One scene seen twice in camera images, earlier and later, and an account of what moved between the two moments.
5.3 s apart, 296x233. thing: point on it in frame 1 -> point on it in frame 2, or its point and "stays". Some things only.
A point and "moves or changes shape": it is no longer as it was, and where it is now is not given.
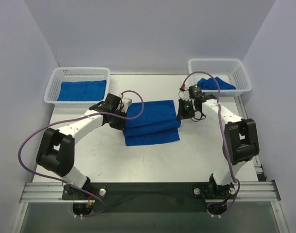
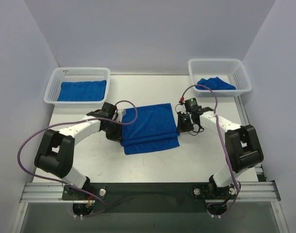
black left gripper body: [119, 122] -> [116, 135]
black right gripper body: [184, 109] -> [184, 124]
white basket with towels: [230, 74] stays
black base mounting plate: [153, 197] stays
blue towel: [158, 123] moves or changes shape
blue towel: [82, 91] stays
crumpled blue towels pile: [211, 83] stays
